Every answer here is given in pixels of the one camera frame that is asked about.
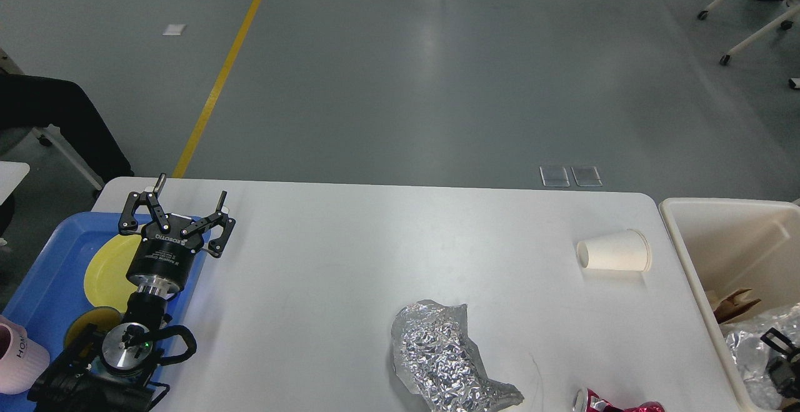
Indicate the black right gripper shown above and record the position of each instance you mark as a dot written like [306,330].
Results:
[783,374]

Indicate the pink mug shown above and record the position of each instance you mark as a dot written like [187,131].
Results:
[22,360]

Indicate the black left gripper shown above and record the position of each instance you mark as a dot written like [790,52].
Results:
[165,256]

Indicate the aluminium foil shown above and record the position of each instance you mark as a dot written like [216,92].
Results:
[751,356]
[434,357]

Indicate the white paper cup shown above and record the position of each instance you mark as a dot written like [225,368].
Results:
[628,250]

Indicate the yellow plastic plate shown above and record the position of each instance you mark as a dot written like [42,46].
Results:
[105,282]

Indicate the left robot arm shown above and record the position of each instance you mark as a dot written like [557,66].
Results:
[112,370]

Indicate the white chair base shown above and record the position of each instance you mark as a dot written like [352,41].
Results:
[751,21]

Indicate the white plastic bin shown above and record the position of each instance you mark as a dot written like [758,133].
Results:
[728,244]

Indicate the brown paper bag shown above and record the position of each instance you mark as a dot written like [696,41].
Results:
[734,305]

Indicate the small white side table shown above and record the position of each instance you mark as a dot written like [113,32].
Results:
[12,174]

